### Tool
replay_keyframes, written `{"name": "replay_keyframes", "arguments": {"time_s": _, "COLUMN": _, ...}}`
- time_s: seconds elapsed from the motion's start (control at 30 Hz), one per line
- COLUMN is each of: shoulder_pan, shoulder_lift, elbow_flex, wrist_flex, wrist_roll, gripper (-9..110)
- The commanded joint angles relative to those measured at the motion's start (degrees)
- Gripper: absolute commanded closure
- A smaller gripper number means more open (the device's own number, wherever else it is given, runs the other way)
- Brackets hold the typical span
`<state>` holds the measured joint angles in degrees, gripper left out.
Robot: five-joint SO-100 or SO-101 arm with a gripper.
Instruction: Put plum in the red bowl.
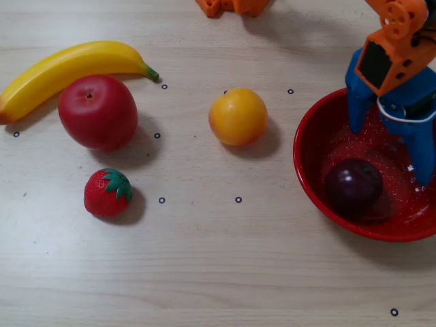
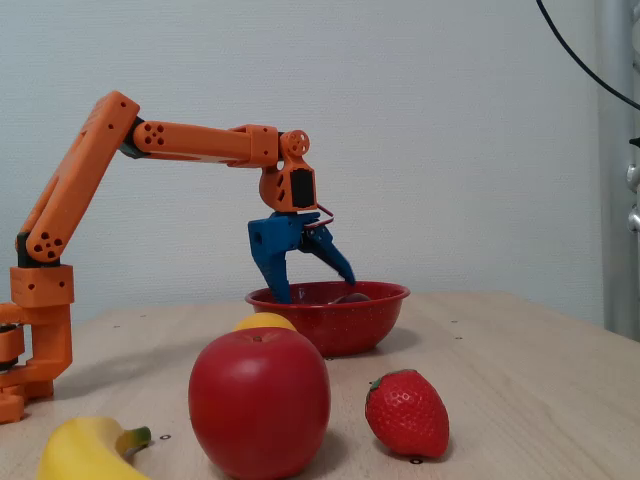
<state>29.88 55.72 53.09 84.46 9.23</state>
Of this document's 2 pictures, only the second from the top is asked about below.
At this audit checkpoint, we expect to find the yellow-orange round fruit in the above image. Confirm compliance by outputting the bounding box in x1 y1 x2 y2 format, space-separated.
232 312 299 334

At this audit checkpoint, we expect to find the red toy apple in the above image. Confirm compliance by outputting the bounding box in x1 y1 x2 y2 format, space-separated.
188 327 332 480

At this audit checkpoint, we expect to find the red white servo cable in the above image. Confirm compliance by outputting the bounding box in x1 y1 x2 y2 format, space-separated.
304 202 338 231

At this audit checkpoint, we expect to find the grey metal pole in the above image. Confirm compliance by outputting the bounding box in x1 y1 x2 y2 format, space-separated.
594 0 640 344

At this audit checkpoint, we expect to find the red speckled bowl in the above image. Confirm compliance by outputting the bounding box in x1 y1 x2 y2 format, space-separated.
244 280 411 359

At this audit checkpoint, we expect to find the black hanging cable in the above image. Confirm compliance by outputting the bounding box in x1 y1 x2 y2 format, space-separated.
535 0 640 111

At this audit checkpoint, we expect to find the orange robot base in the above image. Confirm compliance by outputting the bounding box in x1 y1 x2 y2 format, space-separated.
0 264 76 425

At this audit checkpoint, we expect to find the yellow toy banana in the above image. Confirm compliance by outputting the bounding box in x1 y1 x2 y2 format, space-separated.
35 416 153 480

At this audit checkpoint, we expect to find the red toy strawberry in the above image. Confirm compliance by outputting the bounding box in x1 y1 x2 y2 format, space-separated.
364 368 450 459

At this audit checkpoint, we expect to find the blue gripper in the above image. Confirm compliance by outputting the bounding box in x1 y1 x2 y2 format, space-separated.
248 212 358 305

